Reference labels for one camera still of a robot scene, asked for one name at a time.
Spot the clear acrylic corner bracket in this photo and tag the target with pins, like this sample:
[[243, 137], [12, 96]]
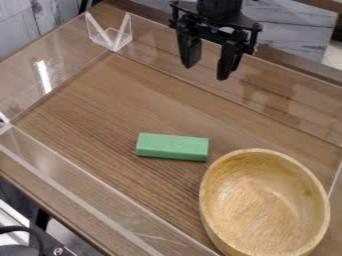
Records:
[[110, 38]]

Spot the green rectangular block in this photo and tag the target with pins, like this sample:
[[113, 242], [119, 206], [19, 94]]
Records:
[[173, 147]]

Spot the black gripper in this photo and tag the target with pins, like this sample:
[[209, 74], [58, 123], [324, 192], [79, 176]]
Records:
[[215, 20]]

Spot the black table leg frame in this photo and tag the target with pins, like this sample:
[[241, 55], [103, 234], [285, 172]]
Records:
[[60, 241]]

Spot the wooden brown bowl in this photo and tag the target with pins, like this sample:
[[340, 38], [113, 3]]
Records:
[[263, 205]]

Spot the clear acrylic tray wall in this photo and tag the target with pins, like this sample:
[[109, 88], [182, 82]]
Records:
[[76, 103]]

